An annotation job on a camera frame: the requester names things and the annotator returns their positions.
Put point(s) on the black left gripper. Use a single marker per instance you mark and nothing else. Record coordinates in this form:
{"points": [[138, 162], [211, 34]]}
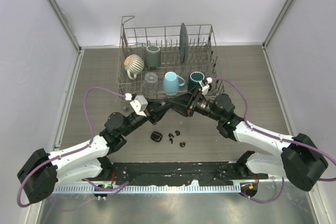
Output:
{"points": [[154, 110]]}

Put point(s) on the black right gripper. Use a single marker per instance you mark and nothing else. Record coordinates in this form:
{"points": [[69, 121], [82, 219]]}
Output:
{"points": [[189, 101]]}

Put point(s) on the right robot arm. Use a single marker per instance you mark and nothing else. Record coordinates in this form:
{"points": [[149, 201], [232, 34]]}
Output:
{"points": [[291, 157]]}

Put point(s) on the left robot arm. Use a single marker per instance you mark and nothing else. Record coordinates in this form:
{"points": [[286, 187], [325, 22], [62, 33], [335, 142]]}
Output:
{"points": [[45, 171]]}

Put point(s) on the small black earbud case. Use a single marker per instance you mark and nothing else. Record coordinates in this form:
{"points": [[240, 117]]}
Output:
{"points": [[156, 136]]}

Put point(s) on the clear glass tumbler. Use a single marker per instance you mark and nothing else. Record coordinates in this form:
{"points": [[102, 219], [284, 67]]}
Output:
{"points": [[150, 84]]}

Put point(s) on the light blue mug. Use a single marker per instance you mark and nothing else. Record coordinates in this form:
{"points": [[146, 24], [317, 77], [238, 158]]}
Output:
{"points": [[172, 83]]}

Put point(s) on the black earbud with stem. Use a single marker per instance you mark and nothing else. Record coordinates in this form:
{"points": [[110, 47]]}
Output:
{"points": [[171, 137]]}

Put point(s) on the dark green mug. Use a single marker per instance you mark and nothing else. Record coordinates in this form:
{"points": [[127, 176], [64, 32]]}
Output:
{"points": [[193, 79]]}

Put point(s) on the striped ceramic mug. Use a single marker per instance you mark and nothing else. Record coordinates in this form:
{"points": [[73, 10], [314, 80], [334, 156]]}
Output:
{"points": [[133, 66]]}

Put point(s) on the grey ceramic cup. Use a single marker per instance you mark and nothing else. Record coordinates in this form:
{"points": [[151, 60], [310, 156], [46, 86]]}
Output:
{"points": [[152, 56]]}

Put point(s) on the dark teal plate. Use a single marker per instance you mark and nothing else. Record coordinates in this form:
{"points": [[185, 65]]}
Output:
{"points": [[183, 49]]}

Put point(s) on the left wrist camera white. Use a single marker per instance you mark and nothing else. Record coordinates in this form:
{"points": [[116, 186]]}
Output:
{"points": [[138, 103]]}

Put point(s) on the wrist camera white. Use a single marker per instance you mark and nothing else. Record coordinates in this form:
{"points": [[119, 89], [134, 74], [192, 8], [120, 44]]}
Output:
{"points": [[138, 103], [205, 85]]}

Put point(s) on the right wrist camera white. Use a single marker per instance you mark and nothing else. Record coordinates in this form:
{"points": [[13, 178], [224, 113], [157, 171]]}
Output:
{"points": [[205, 85]]}

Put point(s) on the metal wire dish rack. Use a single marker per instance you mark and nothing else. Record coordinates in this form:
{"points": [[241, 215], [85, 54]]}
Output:
{"points": [[164, 61]]}

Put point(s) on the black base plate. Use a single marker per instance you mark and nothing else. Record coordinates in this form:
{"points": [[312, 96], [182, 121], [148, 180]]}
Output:
{"points": [[177, 173]]}

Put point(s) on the white slotted cable duct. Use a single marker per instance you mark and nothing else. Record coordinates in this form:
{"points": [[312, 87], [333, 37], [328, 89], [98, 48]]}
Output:
{"points": [[194, 187]]}

